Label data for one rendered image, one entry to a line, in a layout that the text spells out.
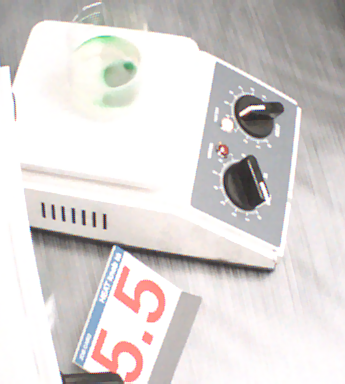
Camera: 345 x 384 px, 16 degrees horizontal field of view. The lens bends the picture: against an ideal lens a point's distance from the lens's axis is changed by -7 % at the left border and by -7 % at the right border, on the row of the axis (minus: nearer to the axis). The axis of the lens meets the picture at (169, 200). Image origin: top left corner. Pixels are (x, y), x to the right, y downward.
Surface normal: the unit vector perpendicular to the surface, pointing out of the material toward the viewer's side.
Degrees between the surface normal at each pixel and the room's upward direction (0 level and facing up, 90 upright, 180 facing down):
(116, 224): 90
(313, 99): 0
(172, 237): 90
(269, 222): 30
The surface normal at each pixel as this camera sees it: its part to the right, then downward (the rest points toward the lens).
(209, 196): 0.53, -0.34
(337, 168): 0.04, -0.49
